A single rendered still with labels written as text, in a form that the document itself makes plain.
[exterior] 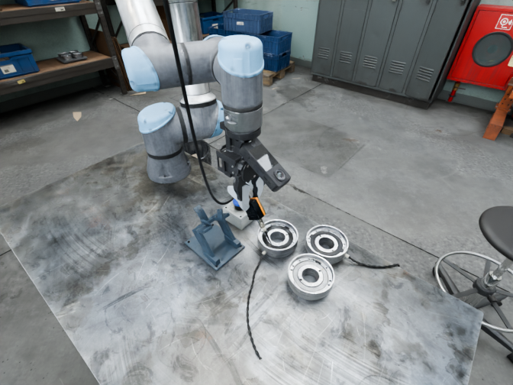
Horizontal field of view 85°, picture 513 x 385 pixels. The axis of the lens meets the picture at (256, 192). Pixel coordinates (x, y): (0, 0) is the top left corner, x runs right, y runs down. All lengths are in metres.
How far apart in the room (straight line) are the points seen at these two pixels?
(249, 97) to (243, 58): 0.06
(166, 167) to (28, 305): 1.23
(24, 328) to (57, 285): 1.07
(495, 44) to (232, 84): 3.63
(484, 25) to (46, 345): 4.30
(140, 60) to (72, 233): 0.55
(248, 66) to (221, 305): 0.49
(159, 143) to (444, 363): 0.88
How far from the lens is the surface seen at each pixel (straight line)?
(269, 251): 0.71
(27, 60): 3.88
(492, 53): 4.00
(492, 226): 1.37
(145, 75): 0.56
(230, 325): 0.65
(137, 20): 0.65
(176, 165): 0.97
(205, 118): 0.93
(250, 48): 0.49
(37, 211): 1.07
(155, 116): 0.90
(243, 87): 0.50
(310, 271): 0.70
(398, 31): 3.84
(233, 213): 0.78
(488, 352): 1.82
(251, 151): 0.56
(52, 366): 1.72
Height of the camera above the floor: 1.39
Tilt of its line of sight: 40 degrees down
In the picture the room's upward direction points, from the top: straight up
